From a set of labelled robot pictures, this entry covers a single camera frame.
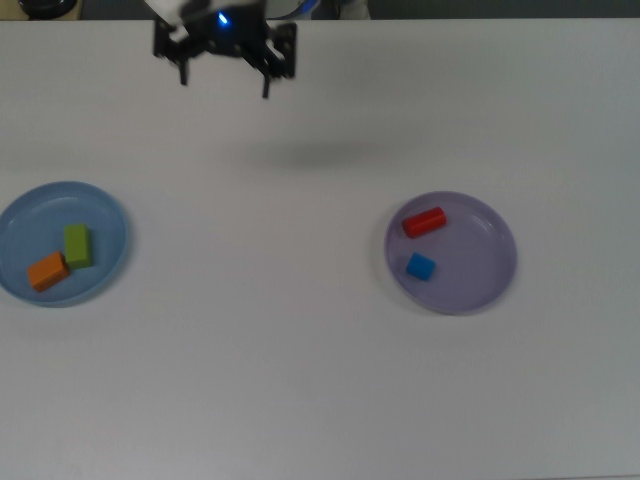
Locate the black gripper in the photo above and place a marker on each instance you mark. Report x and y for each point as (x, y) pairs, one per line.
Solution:
(225, 41)

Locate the green rectangular block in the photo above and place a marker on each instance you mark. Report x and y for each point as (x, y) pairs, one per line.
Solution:
(78, 246)

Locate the red cylinder block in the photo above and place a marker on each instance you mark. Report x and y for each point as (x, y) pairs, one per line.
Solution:
(424, 222)

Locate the orange rectangular block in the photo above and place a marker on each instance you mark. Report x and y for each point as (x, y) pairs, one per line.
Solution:
(48, 271)

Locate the blue hexagonal block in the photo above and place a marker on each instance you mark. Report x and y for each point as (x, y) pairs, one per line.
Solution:
(420, 266)

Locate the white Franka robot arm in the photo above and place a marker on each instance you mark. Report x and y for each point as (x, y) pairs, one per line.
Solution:
(165, 7)

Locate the black round object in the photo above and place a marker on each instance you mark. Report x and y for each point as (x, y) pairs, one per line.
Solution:
(47, 5)

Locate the blue plate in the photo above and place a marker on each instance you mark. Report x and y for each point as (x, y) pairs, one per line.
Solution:
(35, 215)

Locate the purple plate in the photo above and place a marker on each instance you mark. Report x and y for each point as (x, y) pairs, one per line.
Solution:
(475, 260)

